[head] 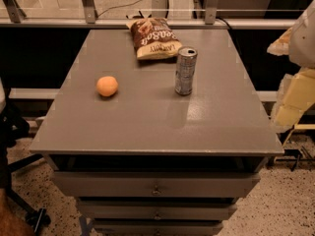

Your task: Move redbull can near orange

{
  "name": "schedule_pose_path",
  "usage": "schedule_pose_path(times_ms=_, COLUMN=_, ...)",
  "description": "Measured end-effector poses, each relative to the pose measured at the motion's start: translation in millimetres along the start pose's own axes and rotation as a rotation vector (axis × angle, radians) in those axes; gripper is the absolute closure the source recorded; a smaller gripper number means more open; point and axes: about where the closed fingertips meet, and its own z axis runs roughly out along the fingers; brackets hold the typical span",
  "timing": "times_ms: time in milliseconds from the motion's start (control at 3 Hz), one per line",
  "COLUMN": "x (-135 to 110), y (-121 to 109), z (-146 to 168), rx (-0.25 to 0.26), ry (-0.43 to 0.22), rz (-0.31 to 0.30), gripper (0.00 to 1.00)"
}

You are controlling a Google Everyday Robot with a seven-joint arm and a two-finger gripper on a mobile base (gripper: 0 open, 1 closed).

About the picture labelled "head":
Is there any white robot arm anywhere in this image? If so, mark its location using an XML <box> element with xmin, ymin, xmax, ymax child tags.
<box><xmin>267</xmin><ymin>1</ymin><xmax>315</xmax><ymax>133</ymax></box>

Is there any silver redbull can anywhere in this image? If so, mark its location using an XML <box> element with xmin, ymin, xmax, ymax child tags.
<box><xmin>175</xmin><ymin>46</ymin><xmax>198</xmax><ymax>95</ymax></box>

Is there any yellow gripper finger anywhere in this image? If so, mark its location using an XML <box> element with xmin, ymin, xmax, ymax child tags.
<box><xmin>271</xmin><ymin>68</ymin><xmax>315</xmax><ymax>132</ymax></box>
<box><xmin>267</xmin><ymin>28</ymin><xmax>292</xmax><ymax>56</ymax></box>

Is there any floor cable behind glass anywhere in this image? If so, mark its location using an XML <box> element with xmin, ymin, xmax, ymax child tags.
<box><xmin>97</xmin><ymin>0</ymin><xmax>178</xmax><ymax>19</ymax></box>

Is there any orange fruit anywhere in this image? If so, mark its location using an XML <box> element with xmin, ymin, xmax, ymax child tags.
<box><xmin>96</xmin><ymin>76</ymin><xmax>118</xmax><ymax>97</ymax></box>

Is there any top grey drawer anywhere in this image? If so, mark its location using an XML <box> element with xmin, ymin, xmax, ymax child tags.
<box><xmin>52</xmin><ymin>172</ymin><xmax>260</xmax><ymax>198</ymax></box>

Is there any grey drawer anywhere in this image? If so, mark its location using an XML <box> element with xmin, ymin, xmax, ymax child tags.
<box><xmin>77</xmin><ymin>200</ymin><xmax>237</xmax><ymax>220</ymax></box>
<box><xmin>52</xmin><ymin>172</ymin><xmax>260</xmax><ymax>198</ymax></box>
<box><xmin>94</xmin><ymin>220</ymin><xmax>222</xmax><ymax>236</ymax></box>

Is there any bottom grey drawer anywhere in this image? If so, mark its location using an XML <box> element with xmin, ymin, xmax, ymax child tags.
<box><xmin>94</xmin><ymin>220</ymin><xmax>222</xmax><ymax>236</ymax></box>

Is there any grey drawer cabinet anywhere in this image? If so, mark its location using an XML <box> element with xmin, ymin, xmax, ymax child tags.
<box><xmin>29</xmin><ymin>29</ymin><xmax>285</xmax><ymax>236</ymax></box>

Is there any black office chair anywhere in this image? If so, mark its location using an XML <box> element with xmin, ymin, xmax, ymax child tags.
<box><xmin>0</xmin><ymin>80</ymin><xmax>50</xmax><ymax>236</ymax></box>

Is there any metal window railing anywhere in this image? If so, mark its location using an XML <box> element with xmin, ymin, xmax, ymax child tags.
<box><xmin>0</xmin><ymin>0</ymin><xmax>296</xmax><ymax>30</ymax></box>

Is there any middle grey drawer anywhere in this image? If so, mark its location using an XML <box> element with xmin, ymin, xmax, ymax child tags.
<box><xmin>77</xmin><ymin>200</ymin><xmax>237</xmax><ymax>220</ymax></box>

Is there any brown chip bag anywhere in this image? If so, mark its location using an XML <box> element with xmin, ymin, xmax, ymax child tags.
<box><xmin>127</xmin><ymin>18</ymin><xmax>182</xmax><ymax>60</ymax></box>

